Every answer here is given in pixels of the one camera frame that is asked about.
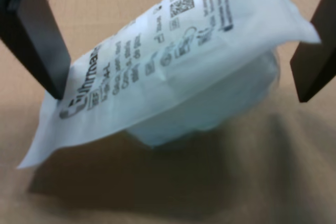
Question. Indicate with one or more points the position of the white printed cotton packet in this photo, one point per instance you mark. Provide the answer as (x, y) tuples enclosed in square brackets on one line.
[(162, 82)]

